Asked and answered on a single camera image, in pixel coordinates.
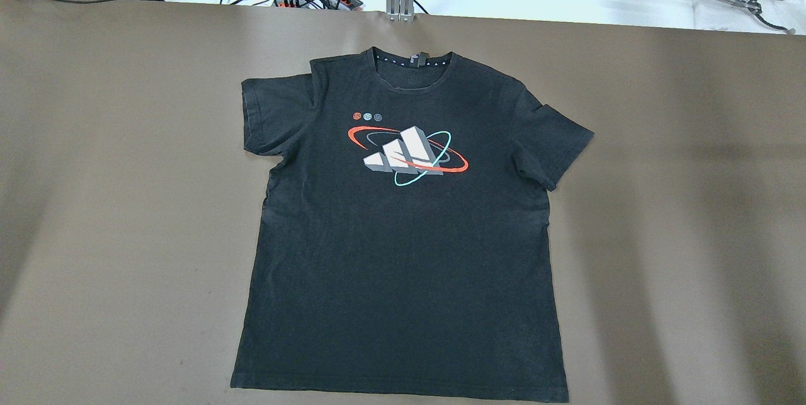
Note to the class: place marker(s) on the red black power strip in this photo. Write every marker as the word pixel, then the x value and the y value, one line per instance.
pixel 344 5

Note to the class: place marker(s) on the black graphic t-shirt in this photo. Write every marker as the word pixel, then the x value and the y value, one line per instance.
pixel 403 243

